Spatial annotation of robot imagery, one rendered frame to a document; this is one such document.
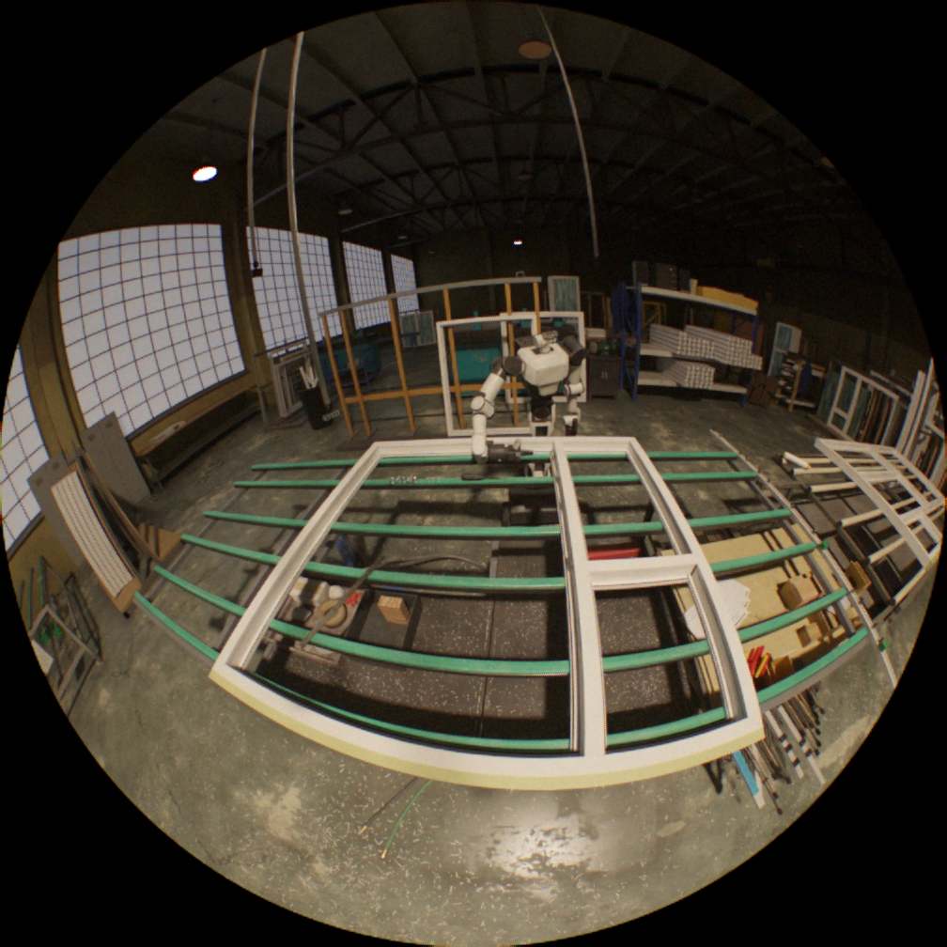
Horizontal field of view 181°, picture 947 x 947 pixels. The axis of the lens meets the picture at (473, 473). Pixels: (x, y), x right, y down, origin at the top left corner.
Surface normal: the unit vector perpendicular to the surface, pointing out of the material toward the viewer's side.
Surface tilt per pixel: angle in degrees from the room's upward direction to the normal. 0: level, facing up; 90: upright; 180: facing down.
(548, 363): 67
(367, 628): 0
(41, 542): 90
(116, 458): 90
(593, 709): 0
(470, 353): 90
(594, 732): 0
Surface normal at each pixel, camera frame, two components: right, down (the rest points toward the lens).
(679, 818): -0.10, -0.84
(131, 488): 0.99, -0.02
